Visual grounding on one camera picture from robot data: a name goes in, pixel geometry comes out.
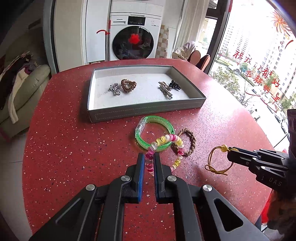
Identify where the tan braided bracelet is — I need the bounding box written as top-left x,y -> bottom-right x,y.
171,127 -> 197,157

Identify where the white cabinet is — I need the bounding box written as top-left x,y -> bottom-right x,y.
43,1 -> 112,74

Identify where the upper white dryer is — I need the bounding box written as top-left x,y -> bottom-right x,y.
111,0 -> 166,16

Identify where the silver rhinestone barrette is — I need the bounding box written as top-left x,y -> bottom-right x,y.
159,86 -> 173,99

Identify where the lower white washing machine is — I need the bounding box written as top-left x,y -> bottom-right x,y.
109,13 -> 161,61

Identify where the black hair claw clip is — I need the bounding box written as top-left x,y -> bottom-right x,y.
169,80 -> 181,91

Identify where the grey jewelry tray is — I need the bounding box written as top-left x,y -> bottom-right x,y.
87,65 -> 206,123

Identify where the pile of clothes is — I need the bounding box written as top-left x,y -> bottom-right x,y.
1,51 -> 39,123

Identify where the brown chair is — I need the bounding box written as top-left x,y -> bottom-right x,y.
187,50 -> 201,66
196,54 -> 211,71

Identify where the checkered cloth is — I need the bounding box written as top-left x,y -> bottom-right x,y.
156,25 -> 169,58

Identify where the red handled mop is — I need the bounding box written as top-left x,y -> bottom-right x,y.
96,19 -> 111,62

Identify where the yellow flower cord hair tie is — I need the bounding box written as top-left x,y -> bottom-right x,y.
204,144 -> 239,176

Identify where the pink yellow spiral bracelet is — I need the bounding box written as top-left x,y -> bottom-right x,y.
145,133 -> 186,176

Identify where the green translucent bangle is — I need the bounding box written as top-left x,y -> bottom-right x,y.
134,115 -> 175,150

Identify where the beige sofa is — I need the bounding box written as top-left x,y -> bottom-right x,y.
1,27 -> 51,140

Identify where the white curtain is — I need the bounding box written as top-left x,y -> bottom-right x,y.
173,0 -> 209,50

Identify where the brown spiral hair tie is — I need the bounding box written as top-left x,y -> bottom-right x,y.
120,78 -> 138,93

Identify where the silver rhinestone hair claw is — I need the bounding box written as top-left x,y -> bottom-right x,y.
108,83 -> 121,96

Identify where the beige bag on chair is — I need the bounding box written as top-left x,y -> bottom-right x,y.
171,41 -> 196,60

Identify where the gold bunny hair clip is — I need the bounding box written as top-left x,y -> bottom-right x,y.
159,81 -> 171,91

